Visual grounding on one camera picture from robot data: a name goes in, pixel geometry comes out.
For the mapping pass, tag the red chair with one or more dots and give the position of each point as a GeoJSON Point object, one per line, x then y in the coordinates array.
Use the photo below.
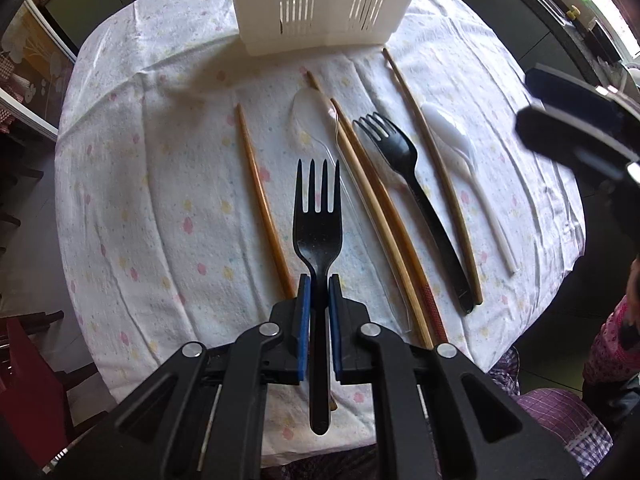
{"type": "Point", "coordinates": [30, 385]}

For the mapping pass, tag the purple plaid clothing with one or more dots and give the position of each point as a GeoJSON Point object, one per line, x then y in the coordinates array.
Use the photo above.
{"type": "Point", "coordinates": [560, 420]}

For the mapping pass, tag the black plastic fork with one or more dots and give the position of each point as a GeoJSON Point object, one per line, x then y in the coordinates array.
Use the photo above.
{"type": "Point", "coordinates": [317, 240]}
{"type": "Point", "coordinates": [400, 155]}

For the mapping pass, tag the white plastic spoon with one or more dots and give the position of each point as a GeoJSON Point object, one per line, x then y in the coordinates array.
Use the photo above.
{"type": "Point", "coordinates": [447, 130]}

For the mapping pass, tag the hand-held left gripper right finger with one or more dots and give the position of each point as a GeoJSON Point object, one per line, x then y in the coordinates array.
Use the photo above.
{"type": "Point", "coordinates": [334, 340]}

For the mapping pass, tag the wooden chopstick with red end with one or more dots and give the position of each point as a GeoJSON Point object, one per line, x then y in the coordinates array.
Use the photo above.
{"type": "Point", "coordinates": [409, 260]}

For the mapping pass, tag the white floral tablecloth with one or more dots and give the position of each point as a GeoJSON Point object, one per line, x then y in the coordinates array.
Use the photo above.
{"type": "Point", "coordinates": [150, 185]}

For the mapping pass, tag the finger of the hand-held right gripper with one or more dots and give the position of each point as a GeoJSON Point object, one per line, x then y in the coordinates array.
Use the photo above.
{"type": "Point", "coordinates": [575, 95]}
{"type": "Point", "coordinates": [560, 132]}

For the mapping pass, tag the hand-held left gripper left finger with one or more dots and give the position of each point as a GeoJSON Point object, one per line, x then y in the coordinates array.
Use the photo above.
{"type": "Point", "coordinates": [304, 330]}

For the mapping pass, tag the white slotted utensil basket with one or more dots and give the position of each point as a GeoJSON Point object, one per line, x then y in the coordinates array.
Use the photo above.
{"type": "Point", "coordinates": [260, 0]}

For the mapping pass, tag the clear plastic spoon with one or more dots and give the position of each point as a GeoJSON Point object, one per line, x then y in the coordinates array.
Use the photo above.
{"type": "Point", "coordinates": [310, 120]}

